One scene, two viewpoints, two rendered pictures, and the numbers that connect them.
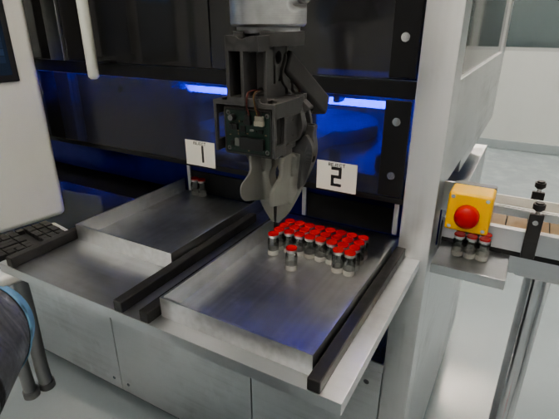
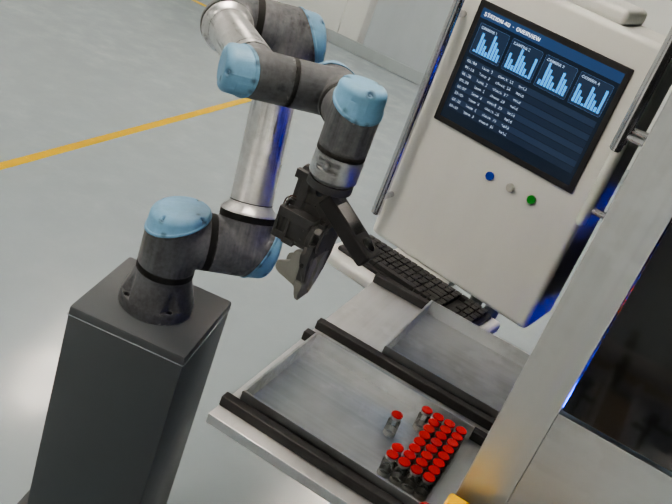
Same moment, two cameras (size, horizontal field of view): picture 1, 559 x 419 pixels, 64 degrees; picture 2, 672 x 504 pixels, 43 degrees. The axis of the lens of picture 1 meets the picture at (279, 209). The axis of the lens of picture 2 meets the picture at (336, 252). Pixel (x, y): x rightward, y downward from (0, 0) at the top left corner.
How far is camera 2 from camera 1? 129 cm
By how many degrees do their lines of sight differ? 70
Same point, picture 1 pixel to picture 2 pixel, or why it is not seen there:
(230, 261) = (392, 391)
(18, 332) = (250, 255)
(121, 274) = (368, 331)
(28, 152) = (534, 253)
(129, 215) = (480, 343)
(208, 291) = (345, 373)
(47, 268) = (374, 297)
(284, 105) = (289, 212)
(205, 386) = not seen: outside the picture
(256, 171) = not seen: hidden behind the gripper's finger
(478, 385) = not seen: outside the picture
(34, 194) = (511, 289)
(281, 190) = (287, 268)
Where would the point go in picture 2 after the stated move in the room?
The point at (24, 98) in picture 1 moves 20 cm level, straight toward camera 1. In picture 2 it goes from (564, 210) to (505, 208)
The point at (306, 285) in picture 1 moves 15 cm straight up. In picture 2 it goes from (359, 436) to (389, 368)
